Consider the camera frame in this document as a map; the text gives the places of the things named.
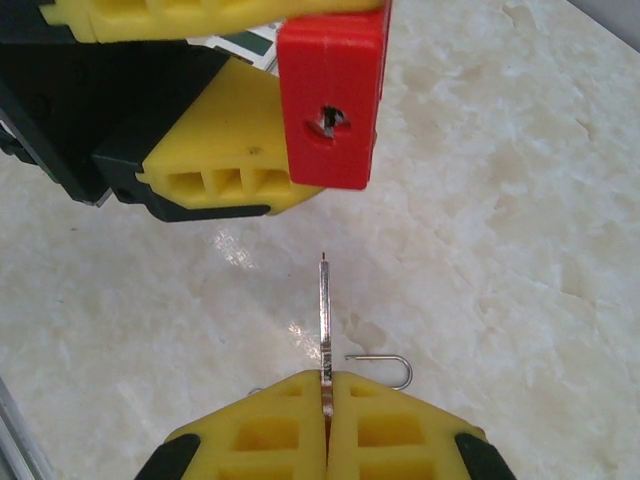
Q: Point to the red labelled safety padlock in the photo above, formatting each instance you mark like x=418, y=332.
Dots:
x=325, y=75

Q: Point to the aluminium mounting rail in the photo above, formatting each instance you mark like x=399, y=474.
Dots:
x=12, y=440

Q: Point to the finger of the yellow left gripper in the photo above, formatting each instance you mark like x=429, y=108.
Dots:
x=200, y=15
x=230, y=150

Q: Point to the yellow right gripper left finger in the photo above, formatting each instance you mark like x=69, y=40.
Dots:
x=270, y=440

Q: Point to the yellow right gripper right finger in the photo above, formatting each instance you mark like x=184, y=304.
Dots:
x=390, y=440

